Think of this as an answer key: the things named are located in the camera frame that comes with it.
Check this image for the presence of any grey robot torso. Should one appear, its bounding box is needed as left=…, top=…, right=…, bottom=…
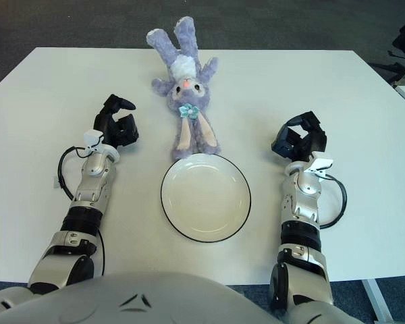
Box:
left=0, top=271, right=281, bottom=324

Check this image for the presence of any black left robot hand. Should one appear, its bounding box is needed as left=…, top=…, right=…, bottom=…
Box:
left=92, top=94, right=140, bottom=149

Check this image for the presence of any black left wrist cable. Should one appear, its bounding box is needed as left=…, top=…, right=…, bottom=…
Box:
left=57, top=145, right=90, bottom=200

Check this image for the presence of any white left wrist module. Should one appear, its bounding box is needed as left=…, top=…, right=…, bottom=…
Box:
left=83, top=130, right=105, bottom=149

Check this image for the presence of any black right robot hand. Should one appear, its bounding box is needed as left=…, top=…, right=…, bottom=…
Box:
left=271, top=110, right=329, bottom=163

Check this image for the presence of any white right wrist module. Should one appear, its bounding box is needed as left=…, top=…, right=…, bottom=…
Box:
left=312, top=152, right=334, bottom=182

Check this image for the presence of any white plate black rim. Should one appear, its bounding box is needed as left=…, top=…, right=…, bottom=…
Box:
left=160, top=153, right=252, bottom=244

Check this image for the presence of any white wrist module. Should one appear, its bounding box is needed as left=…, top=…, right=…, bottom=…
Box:
left=83, top=130, right=105, bottom=149
left=312, top=152, right=334, bottom=182

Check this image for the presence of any purple plush bunny doll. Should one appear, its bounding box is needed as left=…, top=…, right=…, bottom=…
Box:
left=146, top=16, right=223, bottom=161

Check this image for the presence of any white table leg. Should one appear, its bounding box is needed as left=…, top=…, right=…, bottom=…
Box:
left=361, top=278, right=394, bottom=324

